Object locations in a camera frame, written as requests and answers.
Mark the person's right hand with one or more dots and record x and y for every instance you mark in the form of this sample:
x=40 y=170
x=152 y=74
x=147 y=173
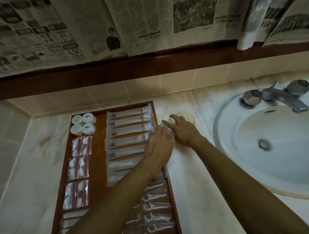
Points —
x=185 y=133

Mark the person's left hand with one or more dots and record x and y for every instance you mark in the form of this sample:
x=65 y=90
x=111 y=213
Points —
x=159 y=147

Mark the person's right fingers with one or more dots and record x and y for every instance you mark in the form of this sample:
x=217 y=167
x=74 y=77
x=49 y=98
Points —
x=177 y=118

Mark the person's left fingers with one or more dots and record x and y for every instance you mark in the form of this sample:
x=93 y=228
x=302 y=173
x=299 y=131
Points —
x=159 y=132

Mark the person's right forearm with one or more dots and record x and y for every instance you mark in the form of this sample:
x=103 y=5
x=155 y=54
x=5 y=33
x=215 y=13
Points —
x=241 y=183

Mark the person's left forearm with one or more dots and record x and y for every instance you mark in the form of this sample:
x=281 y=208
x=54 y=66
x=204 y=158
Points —
x=125 y=192

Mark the row of toothbrush packets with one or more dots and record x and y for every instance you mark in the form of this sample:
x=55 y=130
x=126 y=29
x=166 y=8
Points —
x=128 y=135

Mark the brown wooden tray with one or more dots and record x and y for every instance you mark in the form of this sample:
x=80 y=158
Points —
x=97 y=154

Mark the dark brown wooden ledge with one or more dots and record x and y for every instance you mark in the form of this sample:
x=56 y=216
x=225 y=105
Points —
x=135 y=67

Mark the round white soap container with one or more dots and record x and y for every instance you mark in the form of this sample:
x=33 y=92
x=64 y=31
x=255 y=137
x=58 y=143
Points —
x=77 y=119
x=88 y=118
x=88 y=128
x=76 y=129

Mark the stack of floss pick packets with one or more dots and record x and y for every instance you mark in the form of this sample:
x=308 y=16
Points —
x=157 y=207

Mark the silver faceted faucet knob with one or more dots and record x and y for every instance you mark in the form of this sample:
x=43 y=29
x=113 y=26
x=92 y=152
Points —
x=298 y=87
x=251 y=97

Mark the clear cotton swab packet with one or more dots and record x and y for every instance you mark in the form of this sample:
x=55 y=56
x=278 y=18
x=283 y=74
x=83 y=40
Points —
x=82 y=146
x=76 y=194
x=78 y=168

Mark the silver sink drain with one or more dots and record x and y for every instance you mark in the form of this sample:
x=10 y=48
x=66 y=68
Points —
x=264 y=144

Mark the newspaper sheet with large photo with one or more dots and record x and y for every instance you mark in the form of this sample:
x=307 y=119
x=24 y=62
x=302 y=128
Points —
x=173 y=24

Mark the white ceramic sink basin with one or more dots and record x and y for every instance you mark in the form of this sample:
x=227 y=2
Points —
x=277 y=144

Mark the silver faucet spout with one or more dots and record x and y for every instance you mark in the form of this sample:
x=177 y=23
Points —
x=284 y=97

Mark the flat white sachet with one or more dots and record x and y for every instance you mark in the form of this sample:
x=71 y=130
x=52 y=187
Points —
x=74 y=213
x=68 y=224

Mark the newspaper sheet with portrait photo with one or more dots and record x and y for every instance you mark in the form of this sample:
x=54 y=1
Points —
x=96 y=31

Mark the folded newspaper sheet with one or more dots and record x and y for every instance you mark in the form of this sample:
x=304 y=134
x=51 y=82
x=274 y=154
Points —
x=258 y=21

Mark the newspaper sheet with bold headline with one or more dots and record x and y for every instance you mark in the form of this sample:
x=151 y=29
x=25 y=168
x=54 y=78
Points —
x=292 y=26

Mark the newspaper sheet with small adverts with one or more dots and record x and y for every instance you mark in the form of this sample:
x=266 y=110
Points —
x=36 y=36

